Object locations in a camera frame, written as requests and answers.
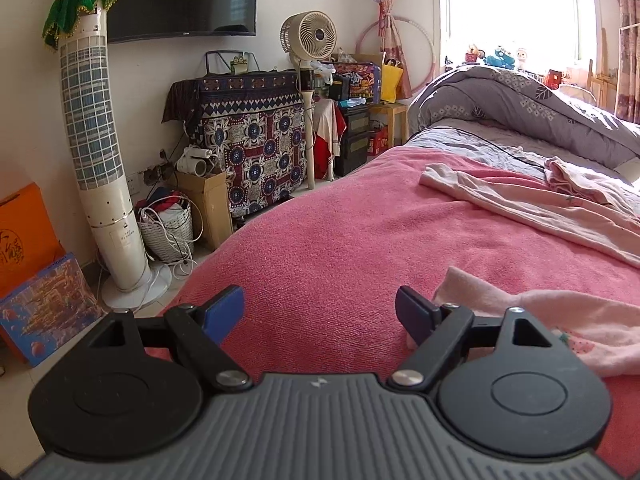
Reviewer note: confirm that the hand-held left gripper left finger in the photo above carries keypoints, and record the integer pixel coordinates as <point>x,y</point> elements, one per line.
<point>226,310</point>

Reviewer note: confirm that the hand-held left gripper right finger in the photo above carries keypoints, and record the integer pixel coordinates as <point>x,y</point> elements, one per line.
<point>412,314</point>

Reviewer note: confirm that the pink long-sleeve top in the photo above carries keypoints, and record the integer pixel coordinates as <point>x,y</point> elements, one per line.
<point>505,200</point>

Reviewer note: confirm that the pink strawberry print pants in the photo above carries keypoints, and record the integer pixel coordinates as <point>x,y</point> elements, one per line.
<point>560,315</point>

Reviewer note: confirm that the white wicker basket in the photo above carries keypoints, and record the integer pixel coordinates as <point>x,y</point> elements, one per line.
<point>167,235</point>

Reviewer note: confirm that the brown cardboard box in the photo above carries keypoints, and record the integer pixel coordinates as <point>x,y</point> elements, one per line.
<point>210,210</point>

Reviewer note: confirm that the pink fleece blanket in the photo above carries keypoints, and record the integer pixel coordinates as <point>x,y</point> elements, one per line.
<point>340,240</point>

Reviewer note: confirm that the white hair dryer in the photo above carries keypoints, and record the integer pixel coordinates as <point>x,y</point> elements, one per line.
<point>192,160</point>

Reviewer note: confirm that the patterned cloth covered cabinet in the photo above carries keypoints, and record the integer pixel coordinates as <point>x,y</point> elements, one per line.
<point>260,145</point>

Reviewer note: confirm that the red paper bag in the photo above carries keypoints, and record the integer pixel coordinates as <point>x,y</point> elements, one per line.
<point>378,142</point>

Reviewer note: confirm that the grey quilted bed sheet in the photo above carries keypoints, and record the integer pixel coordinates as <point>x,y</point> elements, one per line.
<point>465,145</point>

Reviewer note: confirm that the blue illustrated puzzle box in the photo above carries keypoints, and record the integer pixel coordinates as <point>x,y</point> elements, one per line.
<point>47,310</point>

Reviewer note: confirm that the black drawer unit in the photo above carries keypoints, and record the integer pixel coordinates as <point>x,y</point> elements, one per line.
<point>352,140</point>

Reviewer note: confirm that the white tower fan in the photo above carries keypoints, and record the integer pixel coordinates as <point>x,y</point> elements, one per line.
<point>97,160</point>

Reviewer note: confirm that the wooden stool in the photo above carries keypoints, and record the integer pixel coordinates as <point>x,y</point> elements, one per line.
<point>390,110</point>

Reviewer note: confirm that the white and red hanging cloth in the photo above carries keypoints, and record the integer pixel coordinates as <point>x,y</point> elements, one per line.
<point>327,125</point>

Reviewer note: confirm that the orange cardboard box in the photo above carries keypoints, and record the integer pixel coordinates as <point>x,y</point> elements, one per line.
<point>25,230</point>

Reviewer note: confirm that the yellow bag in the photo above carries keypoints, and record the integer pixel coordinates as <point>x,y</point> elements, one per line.
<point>392,82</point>

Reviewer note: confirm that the grey floral duvet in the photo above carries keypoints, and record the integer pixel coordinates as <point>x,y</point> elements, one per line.
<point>505,95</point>

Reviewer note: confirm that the colourful toy box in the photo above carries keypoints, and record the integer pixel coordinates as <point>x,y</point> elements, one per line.
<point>362,80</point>

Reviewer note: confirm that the blue plush toy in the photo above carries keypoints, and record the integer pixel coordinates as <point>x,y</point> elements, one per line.
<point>501,57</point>

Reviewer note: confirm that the red windowsill toy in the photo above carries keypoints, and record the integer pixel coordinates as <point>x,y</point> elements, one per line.
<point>553,78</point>

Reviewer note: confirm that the pink hula hoop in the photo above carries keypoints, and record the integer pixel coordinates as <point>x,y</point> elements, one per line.
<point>361,40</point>

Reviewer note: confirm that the wooden easel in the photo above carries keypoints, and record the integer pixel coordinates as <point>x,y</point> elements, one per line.
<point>597,85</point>

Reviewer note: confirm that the pink floral curtain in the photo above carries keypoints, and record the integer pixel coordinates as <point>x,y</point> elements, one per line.
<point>627,50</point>
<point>387,10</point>

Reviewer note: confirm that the green fringed cloth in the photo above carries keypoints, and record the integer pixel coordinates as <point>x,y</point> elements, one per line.
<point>75,5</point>

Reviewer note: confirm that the wall power socket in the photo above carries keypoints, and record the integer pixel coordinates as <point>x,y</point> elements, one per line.
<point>150,176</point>

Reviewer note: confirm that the beige pedestal fan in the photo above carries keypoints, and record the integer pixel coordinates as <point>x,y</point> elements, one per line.
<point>309,35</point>

